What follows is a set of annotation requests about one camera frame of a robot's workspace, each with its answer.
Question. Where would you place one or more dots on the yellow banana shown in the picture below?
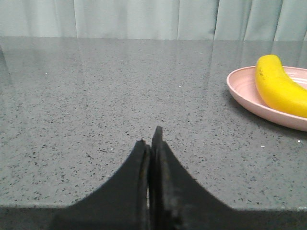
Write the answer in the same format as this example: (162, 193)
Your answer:
(277, 89)

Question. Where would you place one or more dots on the pale curtain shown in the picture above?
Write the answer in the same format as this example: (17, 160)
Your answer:
(244, 20)

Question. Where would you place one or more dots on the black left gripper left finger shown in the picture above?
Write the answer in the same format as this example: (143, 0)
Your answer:
(119, 204)

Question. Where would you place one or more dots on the pink plate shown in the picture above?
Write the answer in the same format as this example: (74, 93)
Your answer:
(241, 84)

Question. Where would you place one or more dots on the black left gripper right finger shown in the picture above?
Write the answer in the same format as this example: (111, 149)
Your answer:
(177, 201)

